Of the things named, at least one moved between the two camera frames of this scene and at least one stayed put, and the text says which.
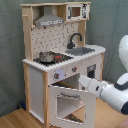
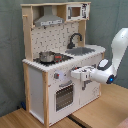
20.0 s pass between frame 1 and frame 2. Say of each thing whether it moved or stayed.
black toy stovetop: stayed
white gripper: moved
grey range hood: stayed
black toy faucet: stayed
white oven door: moved
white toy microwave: stayed
